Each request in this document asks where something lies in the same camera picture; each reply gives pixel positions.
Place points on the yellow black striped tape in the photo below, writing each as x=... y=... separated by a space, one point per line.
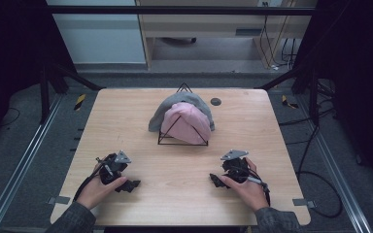
x=80 y=101
x=287 y=102

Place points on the light wooden desk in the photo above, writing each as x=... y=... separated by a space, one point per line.
x=207 y=24

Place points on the person's right hand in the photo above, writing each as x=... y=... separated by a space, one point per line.
x=249 y=194

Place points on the gray round table grommet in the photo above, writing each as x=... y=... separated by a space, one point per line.
x=216 y=101

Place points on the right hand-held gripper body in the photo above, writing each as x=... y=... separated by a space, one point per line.
x=236 y=168

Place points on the black metal crossbar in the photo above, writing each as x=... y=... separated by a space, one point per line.
x=175 y=10

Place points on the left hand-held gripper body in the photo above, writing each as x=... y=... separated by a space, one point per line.
x=113 y=168

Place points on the aluminium floor rail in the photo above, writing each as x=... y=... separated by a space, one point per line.
x=19 y=171
x=336 y=168

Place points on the white cabinet panel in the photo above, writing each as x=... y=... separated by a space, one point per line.
x=100 y=39

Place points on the gray knit hat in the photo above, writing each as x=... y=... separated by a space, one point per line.
x=187 y=97

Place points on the black metal frame stand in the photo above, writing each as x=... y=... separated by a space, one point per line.
x=313 y=97
x=44 y=97

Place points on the person's left hand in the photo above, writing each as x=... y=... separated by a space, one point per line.
x=94 y=194

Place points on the black curtain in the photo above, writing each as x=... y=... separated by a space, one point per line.
x=9 y=64
x=359 y=81

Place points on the pink knit hat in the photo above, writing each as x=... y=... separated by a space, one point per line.
x=187 y=123

